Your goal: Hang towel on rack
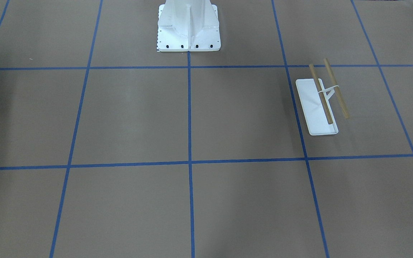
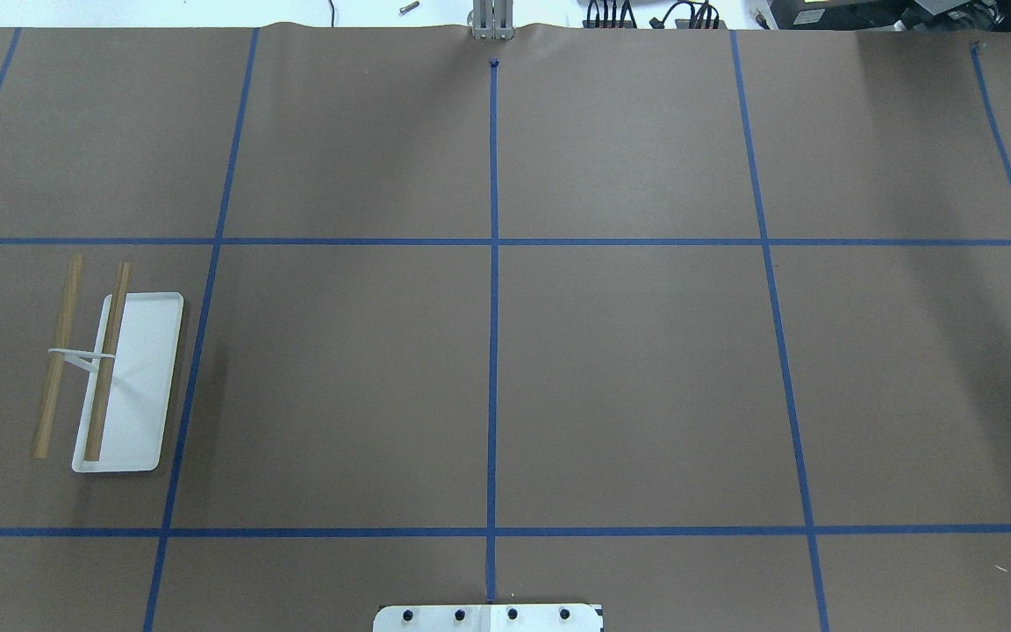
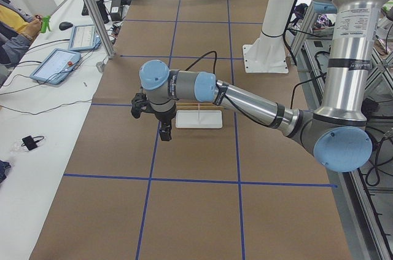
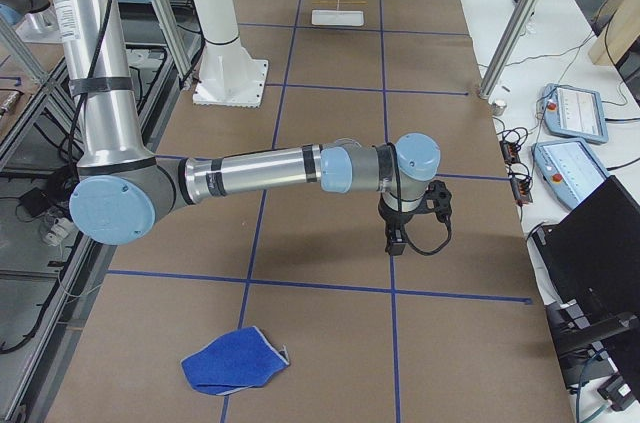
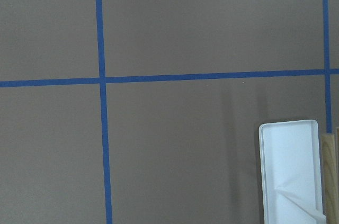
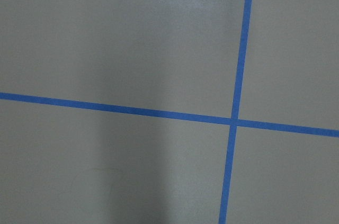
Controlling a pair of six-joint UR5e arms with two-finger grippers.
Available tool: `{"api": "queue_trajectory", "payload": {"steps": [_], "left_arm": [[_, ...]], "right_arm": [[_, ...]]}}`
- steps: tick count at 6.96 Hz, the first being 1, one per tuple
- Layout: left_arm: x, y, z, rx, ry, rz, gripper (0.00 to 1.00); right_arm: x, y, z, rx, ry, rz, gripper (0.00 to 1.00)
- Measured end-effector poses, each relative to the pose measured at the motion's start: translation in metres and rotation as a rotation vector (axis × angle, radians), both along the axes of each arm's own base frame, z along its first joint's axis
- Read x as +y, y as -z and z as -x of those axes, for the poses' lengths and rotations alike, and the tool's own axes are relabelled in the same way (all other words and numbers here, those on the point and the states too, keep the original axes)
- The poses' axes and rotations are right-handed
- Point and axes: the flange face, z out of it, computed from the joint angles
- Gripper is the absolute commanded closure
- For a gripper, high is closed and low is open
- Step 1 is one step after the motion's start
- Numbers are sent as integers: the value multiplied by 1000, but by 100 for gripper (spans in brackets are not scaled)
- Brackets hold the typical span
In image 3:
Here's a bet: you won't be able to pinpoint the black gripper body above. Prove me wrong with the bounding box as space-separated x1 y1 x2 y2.
154 104 176 125

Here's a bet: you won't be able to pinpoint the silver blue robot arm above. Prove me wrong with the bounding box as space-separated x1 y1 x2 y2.
131 0 388 172

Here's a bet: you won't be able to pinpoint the white wooden towel rack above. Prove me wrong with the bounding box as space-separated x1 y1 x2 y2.
176 103 223 129

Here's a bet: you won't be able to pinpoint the far blue teach pendant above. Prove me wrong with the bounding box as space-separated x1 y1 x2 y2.
68 25 101 52

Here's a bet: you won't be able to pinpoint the blue teach pendant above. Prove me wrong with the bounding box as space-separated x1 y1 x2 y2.
29 48 82 85
68 25 101 52

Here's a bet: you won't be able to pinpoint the black power brick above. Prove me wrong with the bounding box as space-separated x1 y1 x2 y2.
109 0 123 22

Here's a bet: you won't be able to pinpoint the near blue teach pendant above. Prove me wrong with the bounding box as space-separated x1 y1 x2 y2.
29 48 82 85

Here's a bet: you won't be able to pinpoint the black computer mouse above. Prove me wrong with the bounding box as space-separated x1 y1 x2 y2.
58 22 73 31

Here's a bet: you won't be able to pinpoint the small black adapter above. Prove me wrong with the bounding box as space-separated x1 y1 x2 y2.
21 135 45 151

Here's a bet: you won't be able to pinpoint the green plastic clamp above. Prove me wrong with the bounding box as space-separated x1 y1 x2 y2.
41 15 51 33

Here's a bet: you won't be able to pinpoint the seated person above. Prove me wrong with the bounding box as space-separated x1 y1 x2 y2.
1 0 42 84

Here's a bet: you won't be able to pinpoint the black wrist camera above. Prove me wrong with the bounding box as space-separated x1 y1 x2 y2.
131 92 154 119

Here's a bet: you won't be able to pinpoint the white pedestal column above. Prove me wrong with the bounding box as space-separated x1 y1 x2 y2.
243 0 295 74

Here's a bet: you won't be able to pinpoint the aluminium frame post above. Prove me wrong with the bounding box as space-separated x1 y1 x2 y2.
83 0 115 59

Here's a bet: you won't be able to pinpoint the aluminium side frame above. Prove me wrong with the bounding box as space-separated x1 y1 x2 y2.
291 4 393 260

